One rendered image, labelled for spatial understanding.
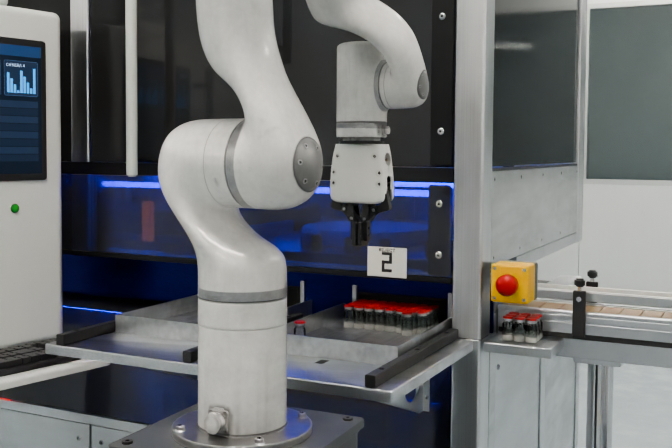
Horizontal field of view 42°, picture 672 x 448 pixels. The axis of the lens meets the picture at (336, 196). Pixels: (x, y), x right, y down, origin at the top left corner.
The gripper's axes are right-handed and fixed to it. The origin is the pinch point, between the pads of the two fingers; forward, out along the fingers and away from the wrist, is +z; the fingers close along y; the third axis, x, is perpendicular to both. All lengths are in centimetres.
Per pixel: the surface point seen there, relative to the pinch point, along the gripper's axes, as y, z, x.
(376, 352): -2.2, 20.3, -2.0
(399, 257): 4.3, 7.3, -27.9
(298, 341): 12.7, 19.9, -1.9
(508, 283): -18.6, 10.3, -24.5
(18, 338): 87, 28, -8
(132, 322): 50, 20, -2
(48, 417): 97, 53, -28
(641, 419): -10, 111, -293
